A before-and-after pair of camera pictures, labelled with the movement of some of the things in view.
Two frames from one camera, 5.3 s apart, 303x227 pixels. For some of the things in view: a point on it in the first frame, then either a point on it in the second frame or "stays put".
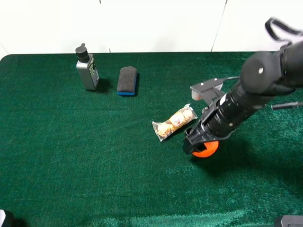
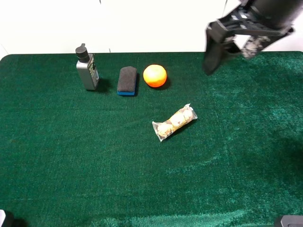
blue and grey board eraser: [127, 81] stays put
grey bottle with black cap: [87, 67] stays put
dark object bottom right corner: [292, 221] stays put
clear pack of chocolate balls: [164, 129] stays put
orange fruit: [212, 147] -> [155, 75]
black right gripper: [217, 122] -> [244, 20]
